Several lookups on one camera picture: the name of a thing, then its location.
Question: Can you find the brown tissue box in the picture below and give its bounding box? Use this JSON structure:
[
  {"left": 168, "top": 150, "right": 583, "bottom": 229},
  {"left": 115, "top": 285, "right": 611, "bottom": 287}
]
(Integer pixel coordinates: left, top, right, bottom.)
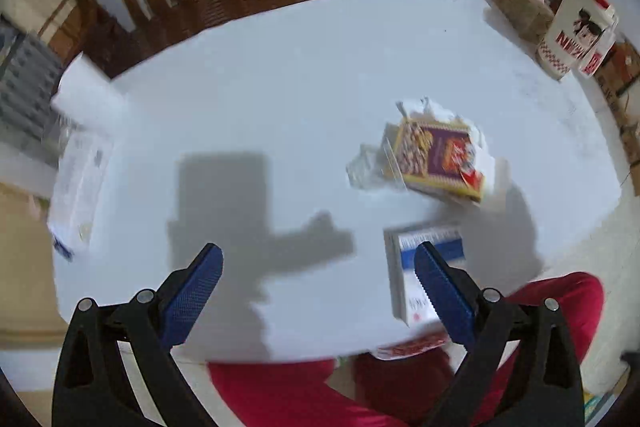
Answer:
[{"left": 494, "top": 0, "right": 554, "bottom": 44}]

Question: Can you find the blue white medicine box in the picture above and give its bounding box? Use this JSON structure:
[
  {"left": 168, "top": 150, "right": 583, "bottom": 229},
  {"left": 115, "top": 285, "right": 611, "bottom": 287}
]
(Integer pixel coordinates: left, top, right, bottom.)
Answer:
[{"left": 382, "top": 222, "right": 469, "bottom": 329}]

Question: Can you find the white tissue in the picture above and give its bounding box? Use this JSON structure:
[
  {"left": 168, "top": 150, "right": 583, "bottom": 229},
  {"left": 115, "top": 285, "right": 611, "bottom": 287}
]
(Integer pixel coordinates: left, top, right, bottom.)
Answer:
[{"left": 393, "top": 98, "right": 511, "bottom": 209}]

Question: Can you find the yellow purple snack box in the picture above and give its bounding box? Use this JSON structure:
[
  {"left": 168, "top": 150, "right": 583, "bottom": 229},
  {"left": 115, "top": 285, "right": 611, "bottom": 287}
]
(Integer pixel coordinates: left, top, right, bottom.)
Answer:
[{"left": 392, "top": 117, "right": 486, "bottom": 202}]

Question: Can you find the cardboard boxes stack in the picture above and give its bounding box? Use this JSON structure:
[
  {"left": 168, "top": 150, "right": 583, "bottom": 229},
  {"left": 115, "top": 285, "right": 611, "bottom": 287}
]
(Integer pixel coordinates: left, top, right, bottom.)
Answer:
[{"left": 596, "top": 57, "right": 639, "bottom": 196}]

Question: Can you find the white red cartoon cup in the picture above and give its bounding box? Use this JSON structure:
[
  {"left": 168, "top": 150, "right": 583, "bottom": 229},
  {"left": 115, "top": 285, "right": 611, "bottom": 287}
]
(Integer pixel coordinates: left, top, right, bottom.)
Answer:
[{"left": 536, "top": 0, "right": 617, "bottom": 80}]

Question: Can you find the long white carton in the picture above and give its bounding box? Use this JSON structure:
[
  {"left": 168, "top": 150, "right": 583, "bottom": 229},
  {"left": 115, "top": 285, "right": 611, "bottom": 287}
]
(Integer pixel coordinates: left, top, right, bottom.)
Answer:
[{"left": 47, "top": 130, "right": 113, "bottom": 260}]

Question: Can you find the white red carton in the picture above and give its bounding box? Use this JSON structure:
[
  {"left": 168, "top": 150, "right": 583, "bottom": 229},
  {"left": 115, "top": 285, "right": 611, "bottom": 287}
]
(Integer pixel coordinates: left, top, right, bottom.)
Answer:
[{"left": 578, "top": 14, "right": 620, "bottom": 77}]

